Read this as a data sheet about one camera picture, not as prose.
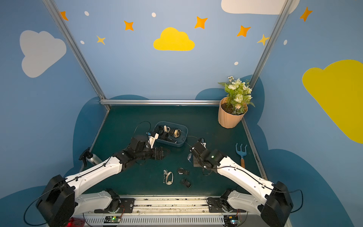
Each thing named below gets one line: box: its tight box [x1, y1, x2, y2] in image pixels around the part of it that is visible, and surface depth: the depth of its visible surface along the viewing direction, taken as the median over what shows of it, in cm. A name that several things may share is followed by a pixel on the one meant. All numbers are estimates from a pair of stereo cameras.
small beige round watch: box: [173, 128, 182, 138], surface depth 103 cm
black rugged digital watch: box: [154, 125, 165, 136], surface depth 106 cm
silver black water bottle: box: [78, 147, 103, 167], surface depth 82 cm
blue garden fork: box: [235, 142, 248, 169], surface depth 98 cm
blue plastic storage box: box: [152, 121, 189, 148], surface depth 103 cm
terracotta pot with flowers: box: [217, 75, 256, 129], surface depth 98 cm
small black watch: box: [180, 177, 193, 189], surface depth 82 cm
